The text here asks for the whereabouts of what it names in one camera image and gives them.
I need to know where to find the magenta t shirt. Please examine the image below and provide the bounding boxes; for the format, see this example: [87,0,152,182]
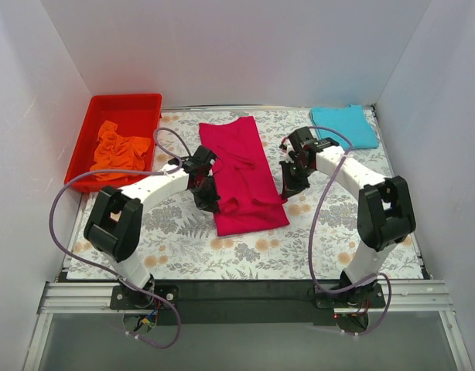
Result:
[199,116,289,237]

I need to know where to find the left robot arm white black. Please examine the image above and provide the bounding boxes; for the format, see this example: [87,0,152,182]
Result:
[84,145,220,309]

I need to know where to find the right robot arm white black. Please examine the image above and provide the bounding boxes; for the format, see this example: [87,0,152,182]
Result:
[279,127,416,308]

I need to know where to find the floral patterned table mat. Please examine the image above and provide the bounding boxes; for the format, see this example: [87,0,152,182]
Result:
[64,109,423,281]

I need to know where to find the folded cyan t shirt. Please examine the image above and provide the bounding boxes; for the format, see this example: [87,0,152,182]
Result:
[310,105,378,150]

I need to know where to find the red plastic bin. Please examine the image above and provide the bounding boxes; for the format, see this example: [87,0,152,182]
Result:
[64,94,162,182]

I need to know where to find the orange t shirt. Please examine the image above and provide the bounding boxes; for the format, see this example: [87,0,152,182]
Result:
[90,121,152,171]

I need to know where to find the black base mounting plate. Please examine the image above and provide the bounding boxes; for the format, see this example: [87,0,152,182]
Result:
[109,279,385,327]

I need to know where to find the aluminium frame rail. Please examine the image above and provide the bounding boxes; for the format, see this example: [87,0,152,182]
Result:
[25,280,473,370]

